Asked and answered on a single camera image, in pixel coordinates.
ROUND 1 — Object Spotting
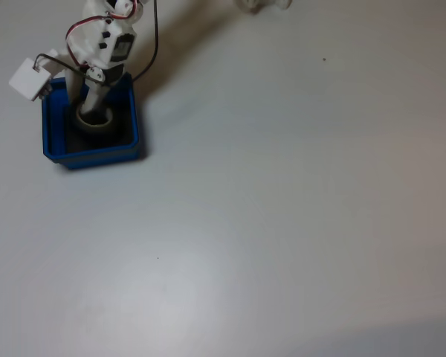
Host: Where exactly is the black tape roll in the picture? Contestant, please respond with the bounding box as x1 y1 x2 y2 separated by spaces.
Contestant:
69 103 120 145

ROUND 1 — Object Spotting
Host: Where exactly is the blue plastic box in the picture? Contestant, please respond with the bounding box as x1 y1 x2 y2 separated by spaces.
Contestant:
41 71 140 171

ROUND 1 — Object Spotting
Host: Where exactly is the red and white cable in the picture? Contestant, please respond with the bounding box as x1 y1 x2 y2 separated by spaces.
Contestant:
64 0 146 72

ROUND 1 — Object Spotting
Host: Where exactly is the white camera box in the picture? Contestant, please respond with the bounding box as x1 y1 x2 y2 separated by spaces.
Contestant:
7 57 54 103

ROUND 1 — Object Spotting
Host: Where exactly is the black cable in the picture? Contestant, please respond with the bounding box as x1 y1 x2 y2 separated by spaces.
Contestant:
33 0 161 87

